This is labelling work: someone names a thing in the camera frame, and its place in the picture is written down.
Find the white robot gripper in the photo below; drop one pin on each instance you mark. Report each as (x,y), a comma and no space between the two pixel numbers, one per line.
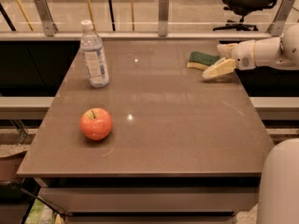
(245,55)

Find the green and yellow sponge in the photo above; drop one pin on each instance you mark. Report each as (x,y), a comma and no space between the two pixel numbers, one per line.
(201,61)

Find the red apple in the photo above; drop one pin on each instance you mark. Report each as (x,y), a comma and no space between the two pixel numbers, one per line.
(96,124)

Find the black office chair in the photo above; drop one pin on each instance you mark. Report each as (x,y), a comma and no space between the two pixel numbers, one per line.
(244,8)

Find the clear plastic water bottle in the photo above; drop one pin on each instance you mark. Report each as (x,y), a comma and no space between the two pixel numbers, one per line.
(94,56)

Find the glass railing with metal brackets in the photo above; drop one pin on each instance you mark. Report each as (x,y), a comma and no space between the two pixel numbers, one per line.
(190,19)

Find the green package under table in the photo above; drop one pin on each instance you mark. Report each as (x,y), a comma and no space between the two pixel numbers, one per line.
(40,214)

